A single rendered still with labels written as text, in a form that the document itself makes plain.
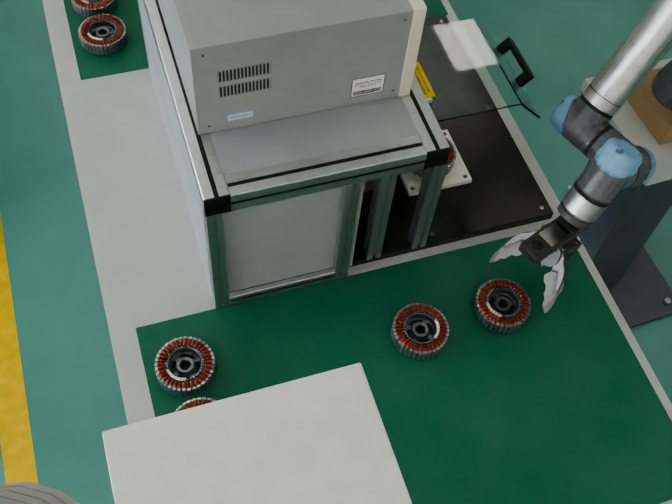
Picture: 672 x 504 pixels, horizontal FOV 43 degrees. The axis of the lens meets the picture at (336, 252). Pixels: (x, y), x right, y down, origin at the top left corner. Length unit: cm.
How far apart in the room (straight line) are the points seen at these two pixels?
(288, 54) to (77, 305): 142
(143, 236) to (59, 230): 99
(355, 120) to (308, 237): 25
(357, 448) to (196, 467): 20
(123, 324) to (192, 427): 63
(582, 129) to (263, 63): 66
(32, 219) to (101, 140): 88
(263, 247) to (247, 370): 24
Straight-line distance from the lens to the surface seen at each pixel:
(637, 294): 281
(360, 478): 111
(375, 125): 152
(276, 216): 152
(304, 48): 141
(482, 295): 174
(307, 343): 168
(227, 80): 141
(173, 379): 162
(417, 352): 167
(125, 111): 204
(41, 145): 301
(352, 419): 113
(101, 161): 196
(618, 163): 159
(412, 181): 187
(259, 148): 147
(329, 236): 163
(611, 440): 172
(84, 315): 261
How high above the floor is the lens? 226
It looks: 57 degrees down
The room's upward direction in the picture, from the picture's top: 7 degrees clockwise
